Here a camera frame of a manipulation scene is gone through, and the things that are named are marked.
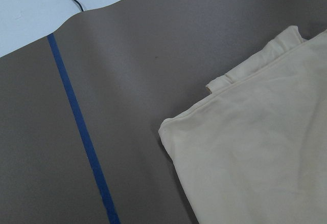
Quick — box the cream long-sleeve printed t-shirt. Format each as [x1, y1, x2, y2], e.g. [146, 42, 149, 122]
[158, 26, 326, 223]

